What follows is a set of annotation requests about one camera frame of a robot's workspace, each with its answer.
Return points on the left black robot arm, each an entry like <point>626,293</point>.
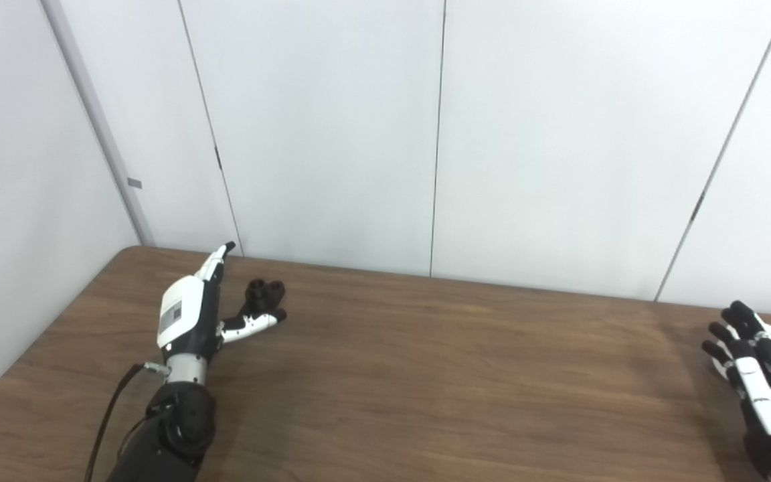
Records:
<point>178,422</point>

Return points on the grey wall corner strip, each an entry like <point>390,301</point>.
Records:
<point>104,134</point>

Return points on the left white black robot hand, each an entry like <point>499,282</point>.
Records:
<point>181,314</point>

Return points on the black panel seam clip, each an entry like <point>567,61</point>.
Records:
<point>218,158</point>

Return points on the black holder with flange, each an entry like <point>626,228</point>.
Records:
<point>265,294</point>

